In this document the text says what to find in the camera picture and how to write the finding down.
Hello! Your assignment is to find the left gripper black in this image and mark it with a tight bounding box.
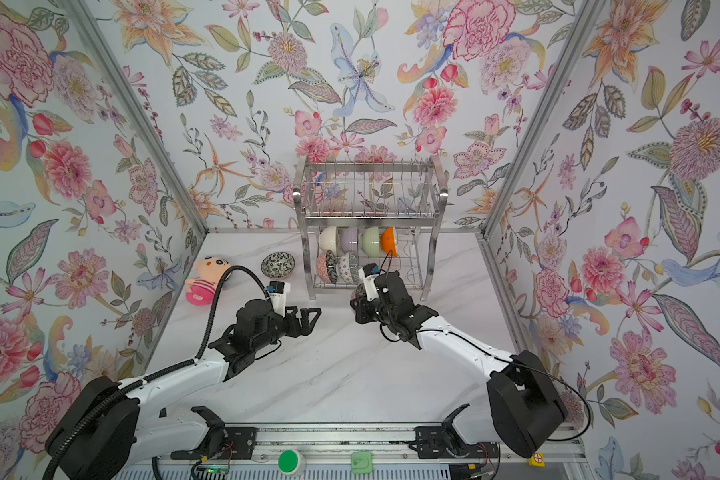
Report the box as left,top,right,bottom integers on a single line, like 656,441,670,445
251,307,323,354

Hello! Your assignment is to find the cream bowl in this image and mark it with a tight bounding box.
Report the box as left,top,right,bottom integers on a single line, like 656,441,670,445
318,226,341,256

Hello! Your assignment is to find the aluminium left corner post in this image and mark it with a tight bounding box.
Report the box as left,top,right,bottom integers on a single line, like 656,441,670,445
60,0,209,240

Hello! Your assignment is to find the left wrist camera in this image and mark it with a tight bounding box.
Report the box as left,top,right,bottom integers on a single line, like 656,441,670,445
267,280,291,317

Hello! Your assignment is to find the stainless steel dish rack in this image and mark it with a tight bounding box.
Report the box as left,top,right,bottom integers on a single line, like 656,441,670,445
293,155,449,299

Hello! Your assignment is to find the patterned bowl front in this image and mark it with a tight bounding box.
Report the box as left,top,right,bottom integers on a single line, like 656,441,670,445
316,250,338,285

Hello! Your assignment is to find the aluminium right corner post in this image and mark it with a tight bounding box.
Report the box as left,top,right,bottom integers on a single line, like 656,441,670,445
481,1,603,241

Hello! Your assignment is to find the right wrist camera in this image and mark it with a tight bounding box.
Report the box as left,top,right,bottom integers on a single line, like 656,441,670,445
359,263,380,301

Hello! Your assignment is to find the aluminium corner post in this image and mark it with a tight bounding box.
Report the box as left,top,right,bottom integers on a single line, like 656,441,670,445
481,1,603,241
60,0,209,240

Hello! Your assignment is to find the purple bowl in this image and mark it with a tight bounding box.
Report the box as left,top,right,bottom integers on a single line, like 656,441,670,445
339,227,360,254

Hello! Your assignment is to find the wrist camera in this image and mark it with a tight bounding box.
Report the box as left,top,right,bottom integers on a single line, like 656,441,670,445
359,263,380,301
267,280,291,317

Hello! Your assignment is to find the black corrugated left cable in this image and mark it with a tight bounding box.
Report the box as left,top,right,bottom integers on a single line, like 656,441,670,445
40,265,271,480

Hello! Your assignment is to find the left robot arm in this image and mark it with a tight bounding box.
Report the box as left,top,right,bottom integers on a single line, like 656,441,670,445
43,299,322,479

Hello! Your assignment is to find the green bowl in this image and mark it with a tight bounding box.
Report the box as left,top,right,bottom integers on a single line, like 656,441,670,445
361,226,382,258

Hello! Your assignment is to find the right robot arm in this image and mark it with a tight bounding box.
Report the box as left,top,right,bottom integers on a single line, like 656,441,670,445
351,264,568,458

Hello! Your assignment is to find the light green square button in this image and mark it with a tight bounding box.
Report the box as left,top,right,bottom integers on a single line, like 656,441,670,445
350,451,374,475

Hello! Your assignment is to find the orange white bowl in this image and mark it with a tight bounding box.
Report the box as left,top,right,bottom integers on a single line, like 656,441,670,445
380,227,398,258

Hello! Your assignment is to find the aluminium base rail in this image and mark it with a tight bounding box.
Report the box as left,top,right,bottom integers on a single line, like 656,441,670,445
114,423,594,479

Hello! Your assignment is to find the pink plush doll toy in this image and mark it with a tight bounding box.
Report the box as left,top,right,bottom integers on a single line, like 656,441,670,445
185,256,231,306

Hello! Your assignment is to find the green round button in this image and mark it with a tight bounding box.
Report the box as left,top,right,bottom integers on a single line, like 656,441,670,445
277,450,306,476

